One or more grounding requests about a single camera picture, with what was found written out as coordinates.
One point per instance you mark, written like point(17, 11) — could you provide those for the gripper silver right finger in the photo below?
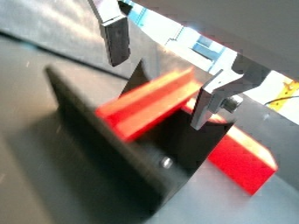
point(220, 88)

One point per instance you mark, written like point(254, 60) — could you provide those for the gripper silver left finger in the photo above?
point(114, 29)

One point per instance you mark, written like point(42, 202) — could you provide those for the red star prism object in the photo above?
point(141, 108)

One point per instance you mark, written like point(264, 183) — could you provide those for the black curved fixture stand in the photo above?
point(158, 162)

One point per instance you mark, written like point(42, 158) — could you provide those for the red shape-sorting block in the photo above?
point(245, 160)

